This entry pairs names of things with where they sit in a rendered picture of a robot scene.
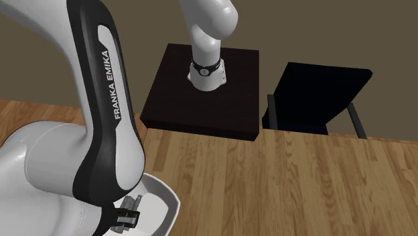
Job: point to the white bowl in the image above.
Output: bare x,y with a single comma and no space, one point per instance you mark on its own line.
156,202

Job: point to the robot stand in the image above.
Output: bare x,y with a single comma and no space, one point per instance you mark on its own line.
202,111

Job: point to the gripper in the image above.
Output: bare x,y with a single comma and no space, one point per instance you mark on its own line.
128,217

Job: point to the black chair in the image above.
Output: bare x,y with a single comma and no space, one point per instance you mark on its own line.
310,94

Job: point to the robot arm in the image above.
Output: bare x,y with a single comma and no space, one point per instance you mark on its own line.
49,153

